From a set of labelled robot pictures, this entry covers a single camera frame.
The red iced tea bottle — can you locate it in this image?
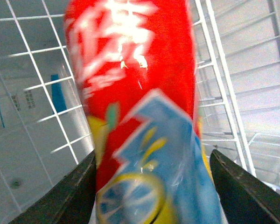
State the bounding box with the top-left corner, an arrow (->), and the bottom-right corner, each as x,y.
64,0 -> 224,224

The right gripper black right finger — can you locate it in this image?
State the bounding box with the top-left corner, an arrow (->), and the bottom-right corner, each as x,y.
210,150 -> 280,224

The white wire freezer basket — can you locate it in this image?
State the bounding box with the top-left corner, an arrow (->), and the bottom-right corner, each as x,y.
0,0 -> 280,186

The white chest freezer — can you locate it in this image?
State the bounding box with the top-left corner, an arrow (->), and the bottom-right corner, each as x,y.
0,7 -> 280,224

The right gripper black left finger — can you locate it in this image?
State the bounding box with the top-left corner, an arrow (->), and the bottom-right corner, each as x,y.
10,151 -> 96,224

